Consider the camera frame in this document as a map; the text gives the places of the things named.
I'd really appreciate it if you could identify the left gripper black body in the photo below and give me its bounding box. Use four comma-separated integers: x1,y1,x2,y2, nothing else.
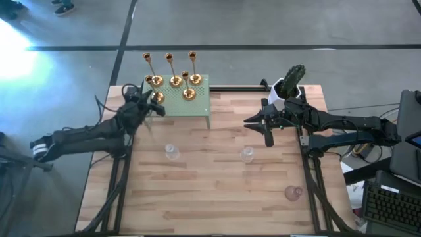
116,95,155,134

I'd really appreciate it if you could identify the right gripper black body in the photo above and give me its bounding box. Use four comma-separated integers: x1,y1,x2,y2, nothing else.
262,97,290,148

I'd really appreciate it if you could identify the short brass candlestick holder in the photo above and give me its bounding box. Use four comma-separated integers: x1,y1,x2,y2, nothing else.
145,74,166,104
181,70,197,101

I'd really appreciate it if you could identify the tall brass candlestick holder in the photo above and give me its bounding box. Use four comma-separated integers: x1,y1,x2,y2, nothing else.
187,50,203,86
165,52,184,88
142,51,164,88

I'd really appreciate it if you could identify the clear ribbed glass candle holder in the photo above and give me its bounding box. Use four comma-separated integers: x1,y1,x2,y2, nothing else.
239,146,255,164
164,143,180,161

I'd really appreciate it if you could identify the pink glass candle holder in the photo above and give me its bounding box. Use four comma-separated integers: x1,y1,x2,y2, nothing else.
284,185,304,202

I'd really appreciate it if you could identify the white hexagonal plant pot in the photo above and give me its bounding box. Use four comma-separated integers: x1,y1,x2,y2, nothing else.
268,77,303,111

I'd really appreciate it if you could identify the green cactus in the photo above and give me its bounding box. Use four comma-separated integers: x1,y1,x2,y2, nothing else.
279,64,307,101

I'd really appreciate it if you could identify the green perforated metal shelf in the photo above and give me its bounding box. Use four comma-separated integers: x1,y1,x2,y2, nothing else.
141,74,212,130

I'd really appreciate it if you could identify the black desk beam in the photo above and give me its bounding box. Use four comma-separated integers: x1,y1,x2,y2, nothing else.
343,157,392,186

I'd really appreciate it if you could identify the white paper sheet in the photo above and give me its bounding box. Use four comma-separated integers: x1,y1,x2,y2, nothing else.
340,161,368,228

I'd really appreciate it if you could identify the dark metal stand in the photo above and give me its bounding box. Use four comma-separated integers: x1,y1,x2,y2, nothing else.
0,131,54,237

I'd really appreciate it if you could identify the grey laptop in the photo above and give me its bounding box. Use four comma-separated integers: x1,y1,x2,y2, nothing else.
389,88,421,187

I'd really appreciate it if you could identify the small blue-lit screen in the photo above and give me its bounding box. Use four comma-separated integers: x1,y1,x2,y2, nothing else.
405,130,421,149

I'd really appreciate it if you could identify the black keyboard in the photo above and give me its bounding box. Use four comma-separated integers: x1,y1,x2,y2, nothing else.
361,180,421,235

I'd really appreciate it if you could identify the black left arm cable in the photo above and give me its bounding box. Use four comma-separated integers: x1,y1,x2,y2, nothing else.
94,84,139,115

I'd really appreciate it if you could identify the black crossbar rail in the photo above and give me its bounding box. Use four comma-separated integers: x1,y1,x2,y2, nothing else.
209,85,274,93

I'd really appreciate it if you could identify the yellow cable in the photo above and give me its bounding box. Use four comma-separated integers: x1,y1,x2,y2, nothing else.
353,141,374,159

